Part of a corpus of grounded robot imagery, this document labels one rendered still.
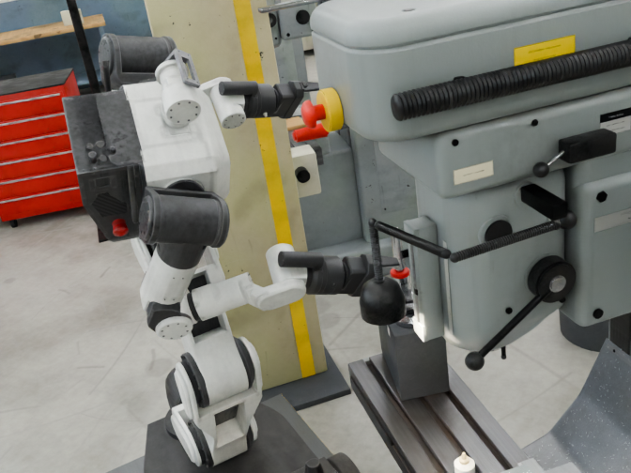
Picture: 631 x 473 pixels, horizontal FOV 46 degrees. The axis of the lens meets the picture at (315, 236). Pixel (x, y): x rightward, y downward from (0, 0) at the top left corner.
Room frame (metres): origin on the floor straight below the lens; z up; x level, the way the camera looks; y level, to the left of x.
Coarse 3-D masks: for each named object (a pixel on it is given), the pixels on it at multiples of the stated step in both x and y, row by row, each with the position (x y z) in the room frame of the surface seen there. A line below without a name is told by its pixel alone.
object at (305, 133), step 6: (318, 126) 1.10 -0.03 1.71; (294, 132) 1.10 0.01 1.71; (300, 132) 1.09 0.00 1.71; (306, 132) 1.09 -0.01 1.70; (312, 132) 1.09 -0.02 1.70; (318, 132) 1.10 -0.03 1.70; (324, 132) 1.10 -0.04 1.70; (294, 138) 1.09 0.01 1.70; (300, 138) 1.09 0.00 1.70; (306, 138) 1.09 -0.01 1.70; (312, 138) 1.10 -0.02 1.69
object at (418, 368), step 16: (400, 320) 1.44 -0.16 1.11; (384, 336) 1.53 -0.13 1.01; (400, 336) 1.39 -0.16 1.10; (416, 336) 1.40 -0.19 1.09; (384, 352) 1.56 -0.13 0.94; (400, 352) 1.39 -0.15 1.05; (416, 352) 1.40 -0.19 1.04; (432, 352) 1.40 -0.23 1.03; (400, 368) 1.39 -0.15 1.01; (416, 368) 1.40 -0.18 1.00; (432, 368) 1.40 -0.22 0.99; (400, 384) 1.39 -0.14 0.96; (416, 384) 1.40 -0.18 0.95; (432, 384) 1.40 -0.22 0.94; (448, 384) 1.40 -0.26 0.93
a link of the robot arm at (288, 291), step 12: (240, 276) 1.40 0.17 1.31; (240, 288) 1.38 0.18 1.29; (252, 288) 1.37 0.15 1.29; (264, 288) 1.36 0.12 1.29; (276, 288) 1.35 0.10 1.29; (288, 288) 1.35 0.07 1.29; (300, 288) 1.36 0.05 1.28; (252, 300) 1.36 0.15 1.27; (264, 300) 1.35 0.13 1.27; (276, 300) 1.36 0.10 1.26; (288, 300) 1.37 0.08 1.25
